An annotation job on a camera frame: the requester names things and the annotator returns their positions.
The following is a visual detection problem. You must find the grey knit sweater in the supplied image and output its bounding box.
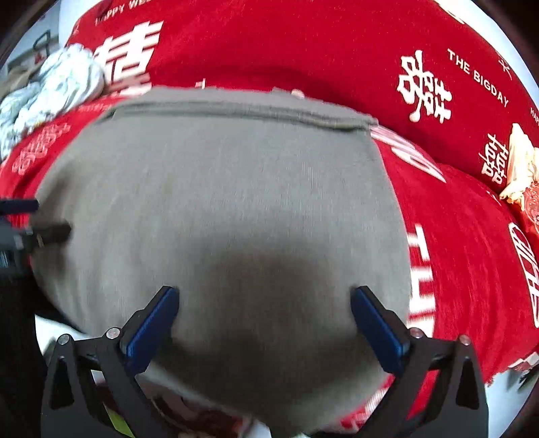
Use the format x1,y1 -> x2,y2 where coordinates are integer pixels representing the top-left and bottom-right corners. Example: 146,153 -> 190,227
33,88 -> 411,437

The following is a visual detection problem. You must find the white floral quilt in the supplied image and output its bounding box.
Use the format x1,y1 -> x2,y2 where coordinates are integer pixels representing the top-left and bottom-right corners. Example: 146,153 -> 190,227
1,44 -> 105,161

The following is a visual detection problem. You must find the red gold wedding pillow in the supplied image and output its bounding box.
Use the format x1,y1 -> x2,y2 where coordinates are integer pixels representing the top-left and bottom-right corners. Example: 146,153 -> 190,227
500,123 -> 539,253

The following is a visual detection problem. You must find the red wedding bedspread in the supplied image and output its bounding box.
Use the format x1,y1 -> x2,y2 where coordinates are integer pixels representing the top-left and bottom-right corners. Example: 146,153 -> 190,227
0,0 -> 539,435

